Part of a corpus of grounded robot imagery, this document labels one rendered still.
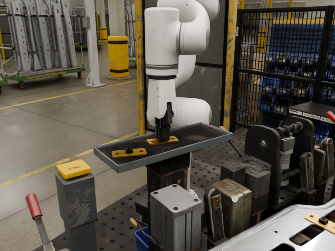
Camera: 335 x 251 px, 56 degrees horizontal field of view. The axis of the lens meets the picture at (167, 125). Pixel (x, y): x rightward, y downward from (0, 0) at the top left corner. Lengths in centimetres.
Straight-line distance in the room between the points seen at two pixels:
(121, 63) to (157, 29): 780
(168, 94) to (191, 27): 17
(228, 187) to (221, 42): 251
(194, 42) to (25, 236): 213
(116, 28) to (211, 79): 548
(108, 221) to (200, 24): 89
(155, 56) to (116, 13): 775
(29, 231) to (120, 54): 645
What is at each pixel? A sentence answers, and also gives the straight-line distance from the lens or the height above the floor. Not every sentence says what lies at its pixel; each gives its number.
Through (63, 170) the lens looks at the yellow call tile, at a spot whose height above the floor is 116.
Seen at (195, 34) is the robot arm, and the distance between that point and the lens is 75.
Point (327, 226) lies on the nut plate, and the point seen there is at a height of 100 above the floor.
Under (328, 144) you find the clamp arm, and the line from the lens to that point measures 114.
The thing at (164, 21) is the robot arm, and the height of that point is 147.
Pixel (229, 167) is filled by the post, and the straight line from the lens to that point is 87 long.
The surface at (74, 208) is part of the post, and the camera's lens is 75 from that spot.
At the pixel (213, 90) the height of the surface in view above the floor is 79.
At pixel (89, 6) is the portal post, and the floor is 178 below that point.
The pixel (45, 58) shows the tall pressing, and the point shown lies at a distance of 864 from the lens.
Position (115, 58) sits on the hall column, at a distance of 853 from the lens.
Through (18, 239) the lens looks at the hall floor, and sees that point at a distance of 260.
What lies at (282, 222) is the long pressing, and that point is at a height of 100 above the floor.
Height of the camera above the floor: 147
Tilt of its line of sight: 18 degrees down
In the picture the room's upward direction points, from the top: straight up
